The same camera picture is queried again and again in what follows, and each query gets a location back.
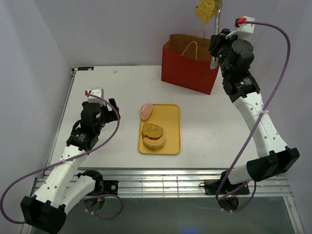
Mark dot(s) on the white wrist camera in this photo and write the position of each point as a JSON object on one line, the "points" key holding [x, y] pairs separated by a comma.
{"points": [[245, 28], [93, 94]]}

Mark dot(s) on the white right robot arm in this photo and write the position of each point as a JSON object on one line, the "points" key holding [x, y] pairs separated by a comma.
{"points": [[275, 157]]}

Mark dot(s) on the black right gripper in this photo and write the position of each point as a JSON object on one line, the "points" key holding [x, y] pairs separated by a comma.
{"points": [[217, 40]]}

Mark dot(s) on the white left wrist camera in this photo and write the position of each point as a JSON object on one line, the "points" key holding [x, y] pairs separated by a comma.
{"points": [[93, 94]]}

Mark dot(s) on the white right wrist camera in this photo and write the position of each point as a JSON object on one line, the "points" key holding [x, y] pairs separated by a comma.
{"points": [[245, 28]]}

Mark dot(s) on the red paper bag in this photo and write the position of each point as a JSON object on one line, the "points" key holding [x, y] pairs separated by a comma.
{"points": [[186, 63]]}

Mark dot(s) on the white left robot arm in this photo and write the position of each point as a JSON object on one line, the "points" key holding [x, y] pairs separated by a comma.
{"points": [[48, 207]]}

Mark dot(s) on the stainless steel kitchen tongs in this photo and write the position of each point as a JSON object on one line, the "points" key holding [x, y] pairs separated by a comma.
{"points": [[217, 16]]}

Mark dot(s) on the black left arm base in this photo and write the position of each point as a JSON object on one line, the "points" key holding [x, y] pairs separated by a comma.
{"points": [[109, 187]]}

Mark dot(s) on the aluminium table frame rail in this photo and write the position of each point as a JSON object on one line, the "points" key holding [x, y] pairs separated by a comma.
{"points": [[175, 183]]}

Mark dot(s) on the pale orange crescent bread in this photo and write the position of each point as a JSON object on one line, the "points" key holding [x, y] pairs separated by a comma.
{"points": [[154, 144]]}

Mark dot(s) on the speckled bread slice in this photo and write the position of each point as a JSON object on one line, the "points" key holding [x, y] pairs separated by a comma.
{"points": [[206, 9], [152, 131]]}

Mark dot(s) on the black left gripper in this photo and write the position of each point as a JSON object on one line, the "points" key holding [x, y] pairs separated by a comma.
{"points": [[111, 115]]}

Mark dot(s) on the yellow plastic tray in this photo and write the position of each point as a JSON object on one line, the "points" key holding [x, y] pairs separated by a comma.
{"points": [[166, 116]]}

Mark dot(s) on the pink sugared donut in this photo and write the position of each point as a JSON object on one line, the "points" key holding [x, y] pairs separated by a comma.
{"points": [[146, 111]]}

